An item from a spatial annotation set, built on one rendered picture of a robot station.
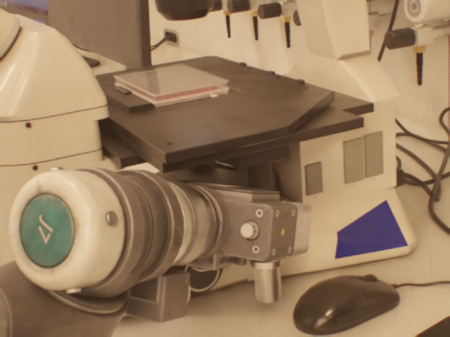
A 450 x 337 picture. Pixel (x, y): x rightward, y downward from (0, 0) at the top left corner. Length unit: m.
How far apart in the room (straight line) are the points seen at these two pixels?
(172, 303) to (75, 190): 0.16
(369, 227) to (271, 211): 0.27
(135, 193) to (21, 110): 0.21
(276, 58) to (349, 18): 0.92
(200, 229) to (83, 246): 0.13
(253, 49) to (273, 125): 1.24
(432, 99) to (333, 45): 0.49
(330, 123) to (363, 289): 0.17
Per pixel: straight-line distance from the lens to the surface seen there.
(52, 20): 1.60
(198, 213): 0.62
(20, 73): 0.73
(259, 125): 0.70
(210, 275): 0.79
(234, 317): 0.81
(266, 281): 0.80
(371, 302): 0.79
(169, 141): 0.68
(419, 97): 1.43
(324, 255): 0.87
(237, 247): 0.66
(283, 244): 0.67
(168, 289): 0.62
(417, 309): 0.81
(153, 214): 0.56
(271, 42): 1.85
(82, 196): 0.52
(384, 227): 0.90
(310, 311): 0.77
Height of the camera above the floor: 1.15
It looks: 18 degrees down
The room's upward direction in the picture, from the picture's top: 5 degrees counter-clockwise
